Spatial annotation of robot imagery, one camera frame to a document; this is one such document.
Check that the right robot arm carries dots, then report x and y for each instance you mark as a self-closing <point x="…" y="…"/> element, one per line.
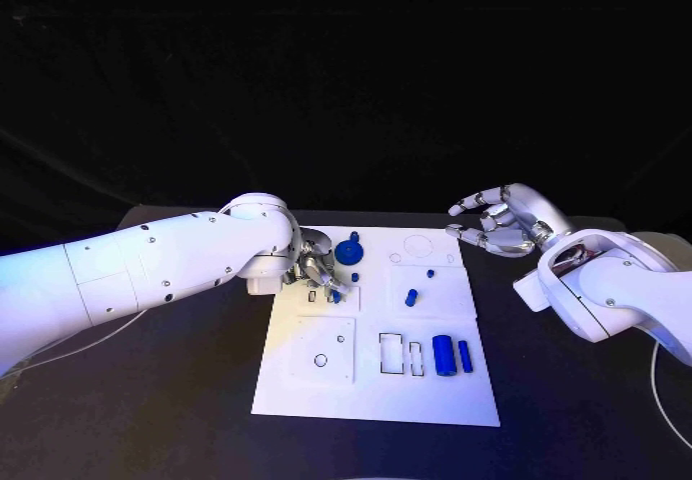
<point x="605" y="285"/>

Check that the blue gear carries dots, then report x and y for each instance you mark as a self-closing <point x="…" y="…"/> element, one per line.
<point x="349" y="250"/>

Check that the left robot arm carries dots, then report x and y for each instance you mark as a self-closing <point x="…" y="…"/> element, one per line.
<point x="161" y="262"/>

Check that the blue plug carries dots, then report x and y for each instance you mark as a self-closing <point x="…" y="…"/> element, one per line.
<point x="336" y="297"/>

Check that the thin blue cylinder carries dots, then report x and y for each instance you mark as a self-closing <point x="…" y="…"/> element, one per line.
<point x="464" y="356"/>

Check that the thick blue cylinder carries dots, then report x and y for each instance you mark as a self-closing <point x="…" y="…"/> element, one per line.
<point x="444" y="355"/>

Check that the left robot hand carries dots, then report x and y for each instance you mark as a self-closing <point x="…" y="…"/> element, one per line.
<point x="316" y="262"/>

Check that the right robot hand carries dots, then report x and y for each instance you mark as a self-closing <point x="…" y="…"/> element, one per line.
<point x="513" y="225"/>

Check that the white task board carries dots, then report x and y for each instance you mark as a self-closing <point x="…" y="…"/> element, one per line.
<point x="378" y="337"/>

